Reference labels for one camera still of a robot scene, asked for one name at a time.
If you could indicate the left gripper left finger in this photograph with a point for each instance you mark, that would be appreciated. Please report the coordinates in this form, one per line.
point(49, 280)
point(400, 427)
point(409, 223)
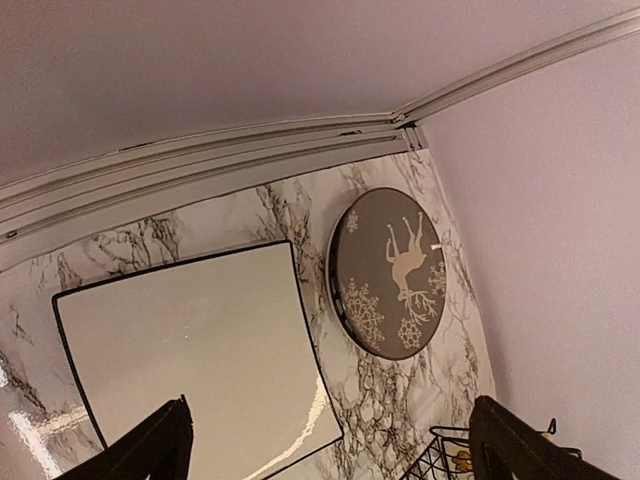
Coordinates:
point(158, 448)

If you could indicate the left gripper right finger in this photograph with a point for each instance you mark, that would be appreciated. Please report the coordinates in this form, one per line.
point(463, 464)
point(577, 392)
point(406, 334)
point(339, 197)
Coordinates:
point(504, 447)

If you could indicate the white square plate black rim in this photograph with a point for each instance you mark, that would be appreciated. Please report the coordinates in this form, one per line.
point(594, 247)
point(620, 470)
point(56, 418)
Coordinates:
point(228, 332)

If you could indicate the grey reindeer round plate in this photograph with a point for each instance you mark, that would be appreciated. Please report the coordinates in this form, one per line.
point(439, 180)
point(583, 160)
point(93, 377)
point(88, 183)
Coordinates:
point(386, 274)

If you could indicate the floral square plate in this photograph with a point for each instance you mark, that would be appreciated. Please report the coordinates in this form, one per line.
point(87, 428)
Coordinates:
point(457, 455)

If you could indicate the black wire dish rack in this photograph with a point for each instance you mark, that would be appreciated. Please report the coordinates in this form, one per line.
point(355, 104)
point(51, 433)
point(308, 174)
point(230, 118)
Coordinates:
point(430, 464)

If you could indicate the left aluminium frame post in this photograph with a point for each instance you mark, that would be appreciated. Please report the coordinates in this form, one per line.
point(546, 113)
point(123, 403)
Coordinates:
point(579, 41)

